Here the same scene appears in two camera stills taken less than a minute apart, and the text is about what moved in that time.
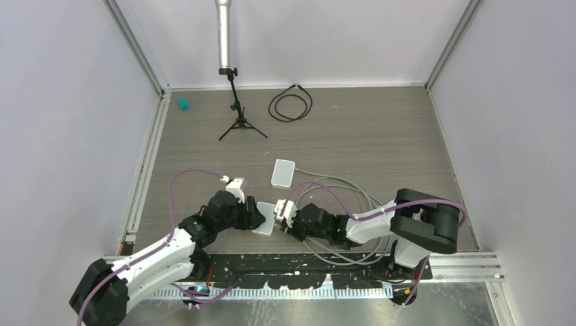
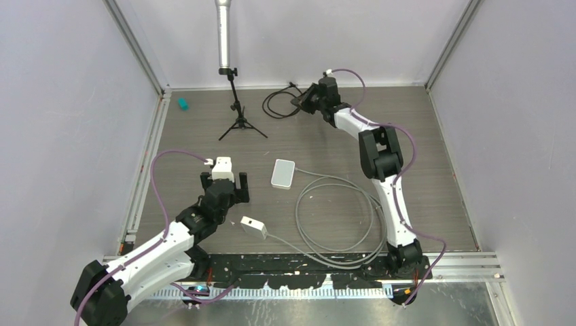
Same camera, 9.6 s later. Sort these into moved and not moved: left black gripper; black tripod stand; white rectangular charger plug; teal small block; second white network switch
Moved: white rectangular charger plug; left black gripper
Not moved: black tripod stand; teal small block; second white network switch
